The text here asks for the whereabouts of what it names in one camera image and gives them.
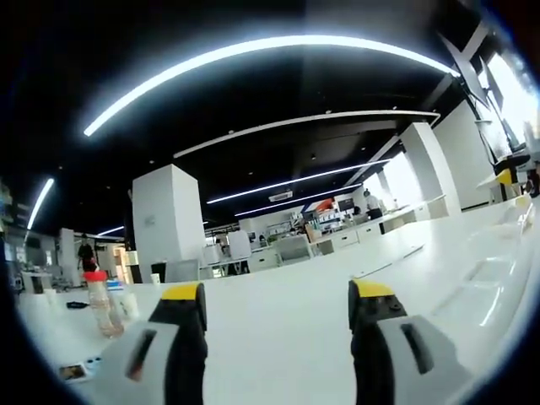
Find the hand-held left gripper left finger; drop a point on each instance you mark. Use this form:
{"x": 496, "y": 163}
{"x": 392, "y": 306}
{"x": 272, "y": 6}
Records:
{"x": 169, "y": 350}

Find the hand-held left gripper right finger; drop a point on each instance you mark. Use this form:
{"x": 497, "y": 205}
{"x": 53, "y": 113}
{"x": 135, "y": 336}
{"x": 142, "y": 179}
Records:
{"x": 392, "y": 350}

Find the clear plastic storage box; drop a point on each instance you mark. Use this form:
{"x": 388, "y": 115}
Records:
{"x": 491, "y": 274}

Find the white paper cup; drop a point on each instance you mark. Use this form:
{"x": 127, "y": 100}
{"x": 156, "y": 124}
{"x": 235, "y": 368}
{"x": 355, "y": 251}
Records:
{"x": 155, "y": 278}
{"x": 128, "y": 306}

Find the red-capped clear plastic jar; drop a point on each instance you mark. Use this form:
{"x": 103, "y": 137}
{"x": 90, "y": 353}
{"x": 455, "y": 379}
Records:
{"x": 102, "y": 304}

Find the grey office chair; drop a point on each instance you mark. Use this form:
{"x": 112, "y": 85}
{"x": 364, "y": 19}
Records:
{"x": 182, "y": 270}

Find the small printed card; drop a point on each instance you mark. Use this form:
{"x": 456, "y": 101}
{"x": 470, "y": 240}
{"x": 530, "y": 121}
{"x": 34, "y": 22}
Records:
{"x": 73, "y": 373}

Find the black flat object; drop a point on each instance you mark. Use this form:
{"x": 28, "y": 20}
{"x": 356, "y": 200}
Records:
{"x": 76, "y": 304}

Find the white cabinet row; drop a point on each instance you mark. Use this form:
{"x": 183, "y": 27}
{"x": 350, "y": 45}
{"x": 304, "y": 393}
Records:
{"x": 392, "y": 223}

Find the white square pillar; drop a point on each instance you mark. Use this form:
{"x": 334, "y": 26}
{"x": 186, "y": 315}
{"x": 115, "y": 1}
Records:
{"x": 168, "y": 223}

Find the short ceiling light strip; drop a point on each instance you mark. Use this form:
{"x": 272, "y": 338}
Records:
{"x": 40, "y": 203}

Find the long ceiling light strip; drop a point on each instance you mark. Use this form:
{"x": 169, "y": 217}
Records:
{"x": 261, "y": 71}

